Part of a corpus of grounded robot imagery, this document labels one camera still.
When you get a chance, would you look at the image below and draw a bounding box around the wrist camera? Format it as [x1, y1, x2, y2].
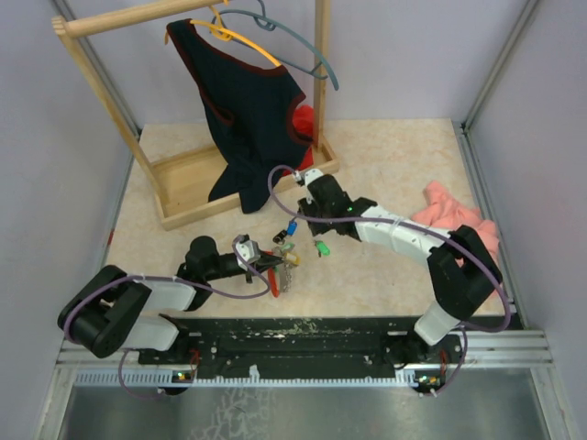
[293, 168, 324, 186]
[233, 235, 260, 270]

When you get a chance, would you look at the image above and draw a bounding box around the key with blue tag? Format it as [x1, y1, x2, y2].
[285, 221, 297, 236]

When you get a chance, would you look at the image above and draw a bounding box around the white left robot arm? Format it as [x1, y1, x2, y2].
[57, 236, 283, 364]

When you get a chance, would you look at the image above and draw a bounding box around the key with black tag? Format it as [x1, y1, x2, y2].
[272, 230, 288, 245]

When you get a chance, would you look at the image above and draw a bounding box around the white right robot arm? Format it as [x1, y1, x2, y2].
[294, 169, 503, 363]

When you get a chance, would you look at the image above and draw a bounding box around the red-handled metal key organizer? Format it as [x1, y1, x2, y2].
[269, 256, 296, 298]

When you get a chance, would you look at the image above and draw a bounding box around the grey-blue plastic hanger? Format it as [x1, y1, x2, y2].
[210, 1, 339, 91]

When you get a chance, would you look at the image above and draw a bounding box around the key with green tag on ring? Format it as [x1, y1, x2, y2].
[272, 243, 294, 256]

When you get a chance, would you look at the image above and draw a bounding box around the wooden clothes rack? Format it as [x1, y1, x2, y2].
[50, 0, 340, 232]

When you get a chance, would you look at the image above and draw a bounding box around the yellow plastic hanger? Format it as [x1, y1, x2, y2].
[190, 4, 281, 69]

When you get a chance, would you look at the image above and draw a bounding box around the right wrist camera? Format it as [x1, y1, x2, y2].
[293, 168, 324, 186]

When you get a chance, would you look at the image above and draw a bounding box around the red cloth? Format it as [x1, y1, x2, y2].
[278, 100, 314, 177]

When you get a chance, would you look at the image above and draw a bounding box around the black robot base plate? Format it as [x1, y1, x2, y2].
[138, 317, 463, 380]

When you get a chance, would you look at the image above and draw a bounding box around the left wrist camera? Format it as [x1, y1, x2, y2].
[233, 235, 260, 270]

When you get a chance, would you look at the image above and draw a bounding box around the dark navy vest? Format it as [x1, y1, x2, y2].
[166, 19, 312, 214]

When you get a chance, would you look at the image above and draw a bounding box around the pink cloth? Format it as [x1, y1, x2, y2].
[411, 181, 500, 265]

